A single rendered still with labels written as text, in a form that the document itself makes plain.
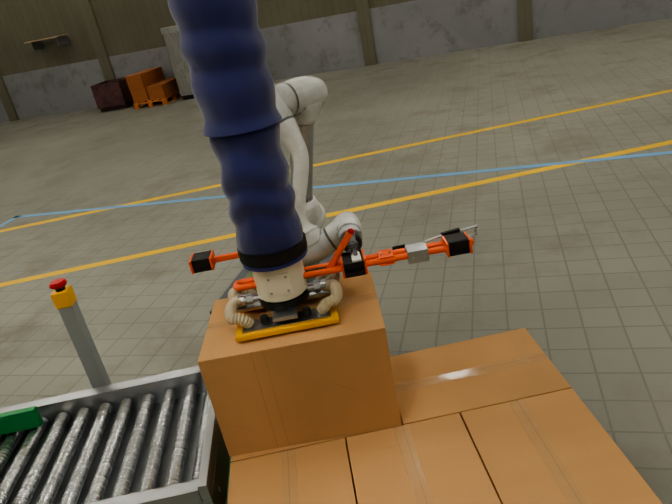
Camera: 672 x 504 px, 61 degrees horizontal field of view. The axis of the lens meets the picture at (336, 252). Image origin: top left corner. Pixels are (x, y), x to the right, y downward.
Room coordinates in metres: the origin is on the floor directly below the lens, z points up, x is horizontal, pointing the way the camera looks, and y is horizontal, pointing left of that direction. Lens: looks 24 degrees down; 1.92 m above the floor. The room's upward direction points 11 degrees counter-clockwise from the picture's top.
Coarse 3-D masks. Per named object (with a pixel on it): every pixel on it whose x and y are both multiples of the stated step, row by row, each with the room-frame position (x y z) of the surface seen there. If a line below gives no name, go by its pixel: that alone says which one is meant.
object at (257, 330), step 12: (300, 312) 1.66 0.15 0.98; (312, 312) 1.64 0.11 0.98; (336, 312) 1.62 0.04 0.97; (264, 324) 1.62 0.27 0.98; (276, 324) 1.61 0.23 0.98; (288, 324) 1.60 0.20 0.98; (300, 324) 1.59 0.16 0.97; (312, 324) 1.58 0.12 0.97; (324, 324) 1.58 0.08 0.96; (240, 336) 1.59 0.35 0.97; (252, 336) 1.59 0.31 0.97; (264, 336) 1.59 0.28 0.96
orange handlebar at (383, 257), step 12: (384, 252) 1.73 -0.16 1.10; (396, 252) 1.74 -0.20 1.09; (432, 252) 1.69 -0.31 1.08; (324, 264) 1.74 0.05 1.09; (336, 264) 1.74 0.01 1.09; (372, 264) 1.70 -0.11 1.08; (384, 264) 1.70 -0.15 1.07; (312, 276) 1.70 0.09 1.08; (240, 288) 1.70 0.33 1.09; (252, 288) 1.70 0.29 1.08
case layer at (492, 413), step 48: (528, 336) 1.88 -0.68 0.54; (432, 384) 1.70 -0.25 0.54; (480, 384) 1.65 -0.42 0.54; (528, 384) 1.60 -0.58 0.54; (384, 432) 1.51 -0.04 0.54; (432, 432) 1.46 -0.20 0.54; (480, 432) 1.42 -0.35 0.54; (528, 432) 1.38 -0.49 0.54; (576, 432) 1.34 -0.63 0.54; (240, 480) 1.42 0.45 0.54; (288, 480) 1.38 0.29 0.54; (336, 480) 1.34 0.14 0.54; (384, 480) 1.30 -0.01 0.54; (432, 480) 1.27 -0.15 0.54; (480, 480) 1.23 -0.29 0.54; (528, 480) 1.20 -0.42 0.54; (576, 480) 1.17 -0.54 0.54; (624, 480) 1.14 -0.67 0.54
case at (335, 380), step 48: (288, 336) 1.58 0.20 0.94; (336, 336) 1.53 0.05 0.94; (384, 336) 1.52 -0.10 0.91; (240, 384) 1.53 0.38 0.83; (288, 384) 1.53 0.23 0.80; (336, 384) 1.53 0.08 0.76; (384, 384) 1.52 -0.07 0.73; (240, 432) 1.53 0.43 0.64; (288, 432) 1.53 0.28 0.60; (336, 432) 1.53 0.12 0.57
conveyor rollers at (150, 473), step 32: (192, 384) 2.00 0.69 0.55; (64, 416) 1.96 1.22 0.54; (96, 416) 1.91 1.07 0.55; (128, 416) 1.90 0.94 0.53; (160, 416) 1.83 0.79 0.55; (192, 416) 1.82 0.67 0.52; (0, 448) 1.82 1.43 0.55; (32, 448) 1.81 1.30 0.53; (64, 448) 1.75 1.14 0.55; (96, 448) 1.75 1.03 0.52; (128, 448) 1.68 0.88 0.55; (160, 448) 1.66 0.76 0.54; (32, 480) 1.61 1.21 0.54; (96, 480) 1.54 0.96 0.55; (128, 480) 1.53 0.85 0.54
